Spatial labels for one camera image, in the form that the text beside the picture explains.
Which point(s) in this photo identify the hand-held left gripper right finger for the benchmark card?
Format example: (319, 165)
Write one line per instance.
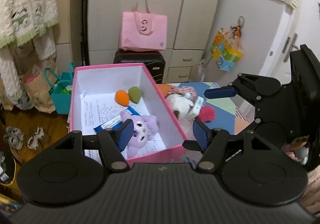
(201, 133)

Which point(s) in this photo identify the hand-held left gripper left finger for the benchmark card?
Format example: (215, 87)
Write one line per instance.
(126, 133)

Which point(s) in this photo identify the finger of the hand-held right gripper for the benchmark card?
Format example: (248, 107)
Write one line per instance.
(191, 145)
(220, 92)

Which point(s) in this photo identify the purple plush toy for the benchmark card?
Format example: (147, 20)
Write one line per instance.
(142, 126)

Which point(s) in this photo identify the pink fluffy pompom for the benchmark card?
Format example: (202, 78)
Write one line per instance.
(208, 113)

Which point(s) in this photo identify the blue wet wipes packet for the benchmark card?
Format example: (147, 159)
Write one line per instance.
(107, 123)

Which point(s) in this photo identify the small white blue-label box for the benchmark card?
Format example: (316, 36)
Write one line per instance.
(196, 107)

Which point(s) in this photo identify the pink storage box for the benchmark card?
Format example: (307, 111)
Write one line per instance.
(160, 156)

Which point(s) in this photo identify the white plush toy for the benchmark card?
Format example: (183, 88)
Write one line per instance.
(180, 105)

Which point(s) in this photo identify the orange makeup sponge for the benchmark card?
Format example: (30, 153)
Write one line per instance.
(122, 97)

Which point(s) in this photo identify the floral pink cloth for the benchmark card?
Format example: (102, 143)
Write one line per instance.
(182, 91)

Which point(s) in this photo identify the green makeup sponge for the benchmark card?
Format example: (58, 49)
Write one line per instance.
(135, 94)

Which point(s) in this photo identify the person's right forearm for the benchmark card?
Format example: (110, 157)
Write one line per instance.
(314, 189)

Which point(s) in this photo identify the person's right hand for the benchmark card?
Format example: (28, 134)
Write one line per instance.
(300, 150)

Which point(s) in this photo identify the patchwork table mat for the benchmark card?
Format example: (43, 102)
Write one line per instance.
(225, 111)

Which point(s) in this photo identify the white plastic bag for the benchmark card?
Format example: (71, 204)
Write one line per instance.
(203, 68)

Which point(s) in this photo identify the printed paper sheet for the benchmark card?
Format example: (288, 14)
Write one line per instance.
(100, 111)

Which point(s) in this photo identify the colourful paper gift bag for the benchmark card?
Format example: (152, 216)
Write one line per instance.
(226, 51)

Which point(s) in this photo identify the black suitcase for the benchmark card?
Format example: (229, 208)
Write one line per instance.
(140, 63)

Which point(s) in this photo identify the teal gift bag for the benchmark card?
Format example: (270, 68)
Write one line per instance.
(61, 98)

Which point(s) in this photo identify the white door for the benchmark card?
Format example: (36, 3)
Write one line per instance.
(280, 13)

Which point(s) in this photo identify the fluffy grey slipper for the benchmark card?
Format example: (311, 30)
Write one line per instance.
(13, 137)
(35, 137)

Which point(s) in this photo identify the pink tote bag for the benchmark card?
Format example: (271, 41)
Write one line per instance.
(142, 31)

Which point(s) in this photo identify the brown paper bag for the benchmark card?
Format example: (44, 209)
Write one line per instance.
(37, 88)

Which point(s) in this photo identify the grey wooden wardrobe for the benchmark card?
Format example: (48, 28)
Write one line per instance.
(162, 1)

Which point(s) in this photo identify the cream fluffy robe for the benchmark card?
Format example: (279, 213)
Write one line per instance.
(22, 13)

